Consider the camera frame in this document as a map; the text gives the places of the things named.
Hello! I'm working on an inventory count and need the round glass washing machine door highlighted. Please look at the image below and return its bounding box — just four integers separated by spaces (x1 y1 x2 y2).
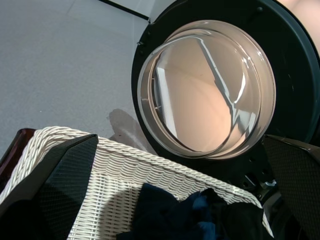
129 0 320 181

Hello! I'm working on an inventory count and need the black garment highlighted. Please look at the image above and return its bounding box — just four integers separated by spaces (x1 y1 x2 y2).
199 188 266 240

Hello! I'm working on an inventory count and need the dark blue garment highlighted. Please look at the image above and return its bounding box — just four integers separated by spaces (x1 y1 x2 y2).
116 183 218 240

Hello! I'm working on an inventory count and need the pale woven basket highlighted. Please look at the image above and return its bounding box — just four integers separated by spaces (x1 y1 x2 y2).
0 126 276 240

